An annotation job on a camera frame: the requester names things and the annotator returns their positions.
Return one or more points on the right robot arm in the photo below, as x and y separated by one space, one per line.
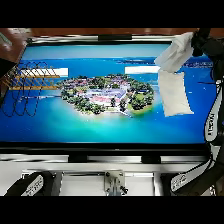
213 123

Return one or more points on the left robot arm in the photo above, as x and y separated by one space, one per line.
28 185

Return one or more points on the silver frame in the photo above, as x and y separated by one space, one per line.
100 166

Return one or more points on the brown clothes hanger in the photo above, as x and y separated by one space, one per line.
33 87
40 76

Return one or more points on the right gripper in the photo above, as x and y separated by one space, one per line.
200 41

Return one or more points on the folded white garment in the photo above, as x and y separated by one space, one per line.
175 96

